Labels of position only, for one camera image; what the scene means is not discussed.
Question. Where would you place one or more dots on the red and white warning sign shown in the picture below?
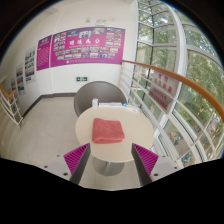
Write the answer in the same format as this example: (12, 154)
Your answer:
(163, 89)

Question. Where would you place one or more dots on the flat white and blue box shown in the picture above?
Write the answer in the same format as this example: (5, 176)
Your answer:
(131, 107)

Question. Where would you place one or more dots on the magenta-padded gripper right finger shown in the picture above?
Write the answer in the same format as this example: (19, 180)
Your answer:
(145, 159)

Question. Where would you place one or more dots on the white photo poster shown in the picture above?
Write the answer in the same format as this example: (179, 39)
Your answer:
(20, 80)
(30, 65)

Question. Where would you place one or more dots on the grey table pedestal base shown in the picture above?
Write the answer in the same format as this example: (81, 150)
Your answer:
(108, 166)

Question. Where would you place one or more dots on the narrow magenta text poster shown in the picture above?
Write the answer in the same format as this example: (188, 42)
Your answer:
(43, 53)

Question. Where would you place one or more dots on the white stair railing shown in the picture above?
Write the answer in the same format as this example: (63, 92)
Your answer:
(11, 106)

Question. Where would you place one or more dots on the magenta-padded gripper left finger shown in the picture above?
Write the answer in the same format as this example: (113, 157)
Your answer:
(77, 159)

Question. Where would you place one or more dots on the large magenta photo poster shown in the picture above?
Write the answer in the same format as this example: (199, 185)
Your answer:
(87, 47)

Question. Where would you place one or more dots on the pink towel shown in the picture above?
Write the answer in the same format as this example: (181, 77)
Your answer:
(107, 131)

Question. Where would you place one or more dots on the grey round-back chair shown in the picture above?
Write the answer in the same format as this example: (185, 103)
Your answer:
(100, 91)

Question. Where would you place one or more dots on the green exit sign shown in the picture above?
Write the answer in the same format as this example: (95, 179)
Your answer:
(81, 79)

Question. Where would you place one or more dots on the small upright white box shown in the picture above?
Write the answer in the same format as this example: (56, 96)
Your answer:
(95, 102)

